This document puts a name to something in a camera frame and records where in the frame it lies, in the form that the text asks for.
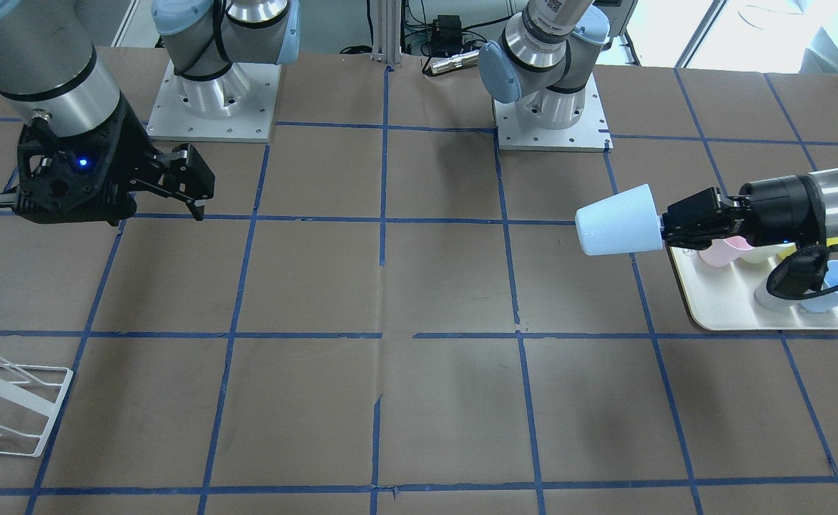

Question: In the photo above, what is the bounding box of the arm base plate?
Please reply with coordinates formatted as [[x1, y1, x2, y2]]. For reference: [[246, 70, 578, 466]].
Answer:
[[147, 63, 283, 143], [492, 75, 613, 152]]

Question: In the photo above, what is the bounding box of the white wire cup rack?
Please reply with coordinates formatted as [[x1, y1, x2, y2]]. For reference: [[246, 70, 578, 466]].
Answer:
[[0, 355, 74, 457]]

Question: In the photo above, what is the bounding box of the cream plastic cup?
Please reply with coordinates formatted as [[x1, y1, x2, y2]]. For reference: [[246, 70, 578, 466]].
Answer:
[[740, 243, 791, 264]]

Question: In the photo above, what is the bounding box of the pink plastic cup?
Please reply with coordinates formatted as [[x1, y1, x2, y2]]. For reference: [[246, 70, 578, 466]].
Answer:
[[698, 237, 753, 268]]

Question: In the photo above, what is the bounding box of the white plastic tray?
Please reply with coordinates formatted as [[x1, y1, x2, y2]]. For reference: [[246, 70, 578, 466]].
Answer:
[[669, 247, 838, 330]]

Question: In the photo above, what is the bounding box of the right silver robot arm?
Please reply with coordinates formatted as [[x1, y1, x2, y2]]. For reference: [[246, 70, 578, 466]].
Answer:
[[0, 1, 300, 225]]

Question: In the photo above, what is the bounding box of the grey plastic cup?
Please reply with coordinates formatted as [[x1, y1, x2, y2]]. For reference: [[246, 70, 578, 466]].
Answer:
[[754, 277, 801, 312]]

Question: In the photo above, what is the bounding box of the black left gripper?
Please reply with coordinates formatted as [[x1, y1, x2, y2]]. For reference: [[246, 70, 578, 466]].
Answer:
[[661, 174, 827, 249]]

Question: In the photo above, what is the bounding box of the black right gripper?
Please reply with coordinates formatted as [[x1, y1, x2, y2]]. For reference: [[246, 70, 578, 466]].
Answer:
[[13, 97, 216, 226]]

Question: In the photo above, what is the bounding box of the yellow plastic cup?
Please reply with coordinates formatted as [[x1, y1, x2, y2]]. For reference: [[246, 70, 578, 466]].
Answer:
[[777, 237, 838, 260]]

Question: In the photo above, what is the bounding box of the light blue plastic cup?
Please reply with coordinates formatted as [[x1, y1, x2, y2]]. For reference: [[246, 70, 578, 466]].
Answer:
[[575, 185, 664, 255]]

